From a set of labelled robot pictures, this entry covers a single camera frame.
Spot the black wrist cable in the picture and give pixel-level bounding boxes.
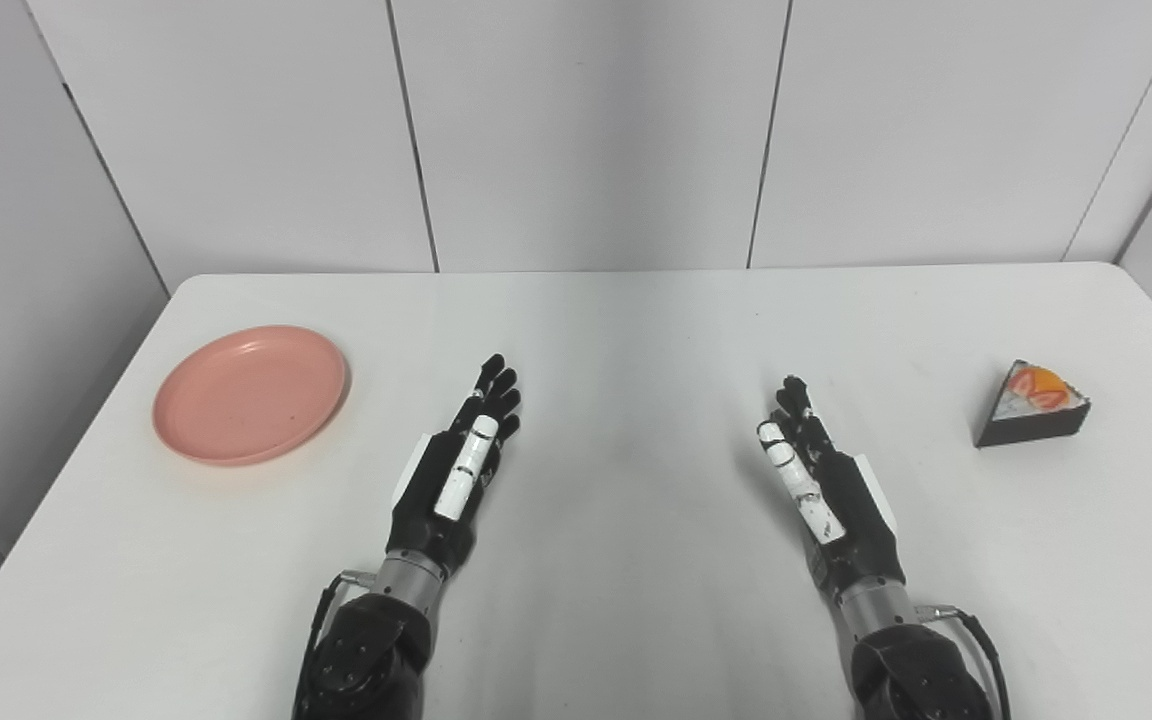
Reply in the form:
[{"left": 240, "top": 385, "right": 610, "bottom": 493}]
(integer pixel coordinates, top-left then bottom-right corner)
[
  {"left": 918, "top": 604, "right": 1013, "bottom": 720},
  {"left": 298, "top": 570, "right": 377, "bottom": 720}
]

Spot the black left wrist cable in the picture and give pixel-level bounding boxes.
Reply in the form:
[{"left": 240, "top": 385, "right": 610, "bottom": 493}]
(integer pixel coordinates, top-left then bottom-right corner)
[{"left": 298, "top": 570, "right": 377, "bottom": 720}]

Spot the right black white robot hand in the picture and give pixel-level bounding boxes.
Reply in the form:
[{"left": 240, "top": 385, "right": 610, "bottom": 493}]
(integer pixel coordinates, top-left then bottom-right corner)
[{"left": 757, "top": 375, "right": 907, "bottom": 598}]

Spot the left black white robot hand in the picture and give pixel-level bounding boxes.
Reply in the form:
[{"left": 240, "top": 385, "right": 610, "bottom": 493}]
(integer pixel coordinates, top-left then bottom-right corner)
[{"left": 385, "top": 353, "right": 523, "bottom": 578}]

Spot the cake slice with fruit topping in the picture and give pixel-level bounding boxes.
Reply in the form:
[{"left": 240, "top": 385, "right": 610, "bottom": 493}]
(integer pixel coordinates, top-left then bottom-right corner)
[{"left": 974, "top": 360, "right": 1092, "bottom": 448}]

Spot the pink round plate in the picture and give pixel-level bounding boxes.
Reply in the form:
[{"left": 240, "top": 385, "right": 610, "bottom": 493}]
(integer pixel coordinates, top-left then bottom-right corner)
[{"left": 152, "top": 325, "right": 349, "bottom": 467}]

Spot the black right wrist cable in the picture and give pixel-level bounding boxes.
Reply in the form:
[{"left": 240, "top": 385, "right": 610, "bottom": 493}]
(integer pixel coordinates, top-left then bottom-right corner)
[{"left": 918, "top": 604, "right": 1013, "bottom": 720}]

